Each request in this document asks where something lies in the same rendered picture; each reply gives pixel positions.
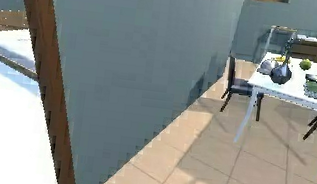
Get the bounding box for grey bowl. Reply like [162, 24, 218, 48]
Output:
[256, 58, 279, 77]

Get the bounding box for dark round vase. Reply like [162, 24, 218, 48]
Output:
[268, 29, 298, 87]

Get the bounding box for wooden bed with white mattress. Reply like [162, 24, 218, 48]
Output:
[0, 8, 47, 82]

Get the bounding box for white dining table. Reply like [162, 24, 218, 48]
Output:
[230, 48, 317, 181]

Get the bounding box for yellow banana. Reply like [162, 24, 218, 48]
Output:
[274, 55, 292, 65]

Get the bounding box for green apple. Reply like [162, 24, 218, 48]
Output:
[298, 57, 314, 73]

